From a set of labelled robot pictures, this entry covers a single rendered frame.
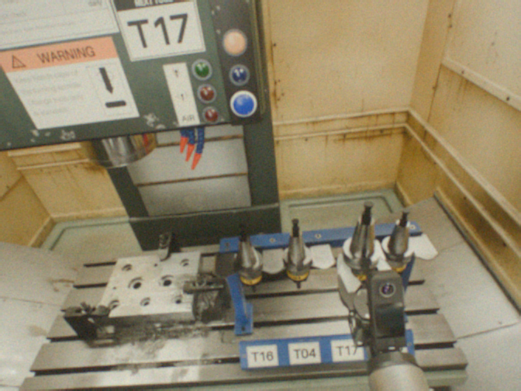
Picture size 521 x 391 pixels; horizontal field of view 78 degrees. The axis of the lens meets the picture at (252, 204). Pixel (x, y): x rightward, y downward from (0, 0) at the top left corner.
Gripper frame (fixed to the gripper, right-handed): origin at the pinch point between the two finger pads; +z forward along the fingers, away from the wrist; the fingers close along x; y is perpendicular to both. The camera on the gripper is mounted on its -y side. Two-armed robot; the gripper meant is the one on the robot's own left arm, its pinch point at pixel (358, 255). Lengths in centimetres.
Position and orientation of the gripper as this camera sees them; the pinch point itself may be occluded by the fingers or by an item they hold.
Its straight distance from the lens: 64.0
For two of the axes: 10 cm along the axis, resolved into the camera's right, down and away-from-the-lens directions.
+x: 9.9, -0.9, -0.6
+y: 1.1, 7.6, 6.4
